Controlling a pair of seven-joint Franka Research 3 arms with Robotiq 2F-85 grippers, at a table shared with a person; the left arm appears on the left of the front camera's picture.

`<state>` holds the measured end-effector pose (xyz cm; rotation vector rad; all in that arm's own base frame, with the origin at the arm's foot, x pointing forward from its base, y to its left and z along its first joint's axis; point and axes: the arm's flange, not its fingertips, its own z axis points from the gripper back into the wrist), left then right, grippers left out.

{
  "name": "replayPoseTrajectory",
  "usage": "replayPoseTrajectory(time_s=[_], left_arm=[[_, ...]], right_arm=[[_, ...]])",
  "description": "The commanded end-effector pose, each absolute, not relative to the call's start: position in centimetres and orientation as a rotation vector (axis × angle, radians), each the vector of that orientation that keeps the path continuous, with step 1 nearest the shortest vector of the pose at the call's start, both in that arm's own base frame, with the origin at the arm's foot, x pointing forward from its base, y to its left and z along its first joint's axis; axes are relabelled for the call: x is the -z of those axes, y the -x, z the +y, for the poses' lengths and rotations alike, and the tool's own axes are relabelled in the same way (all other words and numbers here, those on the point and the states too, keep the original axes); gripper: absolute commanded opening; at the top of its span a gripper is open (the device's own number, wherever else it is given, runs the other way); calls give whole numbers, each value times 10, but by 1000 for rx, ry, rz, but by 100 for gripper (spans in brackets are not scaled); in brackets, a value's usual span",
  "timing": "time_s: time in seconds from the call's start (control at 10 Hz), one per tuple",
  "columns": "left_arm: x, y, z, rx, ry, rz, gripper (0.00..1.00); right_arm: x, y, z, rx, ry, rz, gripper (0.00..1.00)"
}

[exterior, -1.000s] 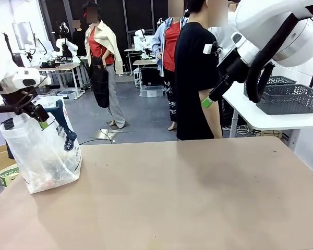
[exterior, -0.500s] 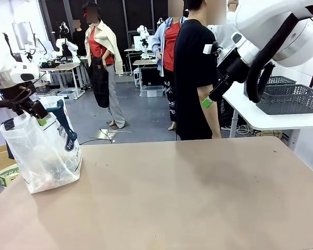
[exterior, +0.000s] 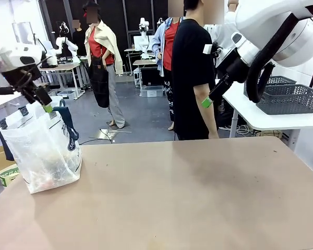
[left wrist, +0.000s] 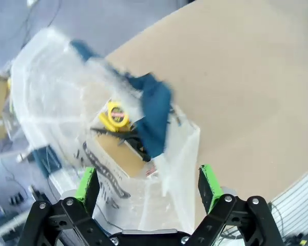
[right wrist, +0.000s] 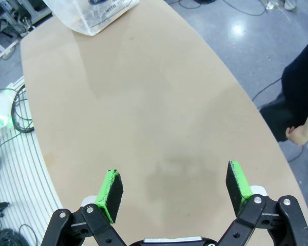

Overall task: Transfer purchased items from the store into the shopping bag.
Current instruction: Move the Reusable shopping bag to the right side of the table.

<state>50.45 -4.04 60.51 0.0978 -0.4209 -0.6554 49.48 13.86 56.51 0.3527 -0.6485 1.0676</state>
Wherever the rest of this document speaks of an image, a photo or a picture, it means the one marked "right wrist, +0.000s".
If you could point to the person's left hand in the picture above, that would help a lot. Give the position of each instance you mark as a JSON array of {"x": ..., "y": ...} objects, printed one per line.
[{"x": 299, "y": 134}]

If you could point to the aluminium profile mounting base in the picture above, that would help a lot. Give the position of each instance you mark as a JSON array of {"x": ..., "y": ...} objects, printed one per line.
[{"x": 23, "y": 179}]

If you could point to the white metal stand frame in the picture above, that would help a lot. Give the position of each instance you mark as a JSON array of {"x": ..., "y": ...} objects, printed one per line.
[{"x": 5, "y": 50}]

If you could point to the person's dark clothed body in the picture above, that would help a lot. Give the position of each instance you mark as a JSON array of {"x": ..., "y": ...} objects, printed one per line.
[{"x": 295, "y": 89}]

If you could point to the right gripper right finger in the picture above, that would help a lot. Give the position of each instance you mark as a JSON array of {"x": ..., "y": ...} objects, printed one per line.
[{"x": 236, "y": 184}]

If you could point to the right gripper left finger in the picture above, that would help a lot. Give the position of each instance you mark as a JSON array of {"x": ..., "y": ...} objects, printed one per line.
[{"x": 113, "y": 194}]

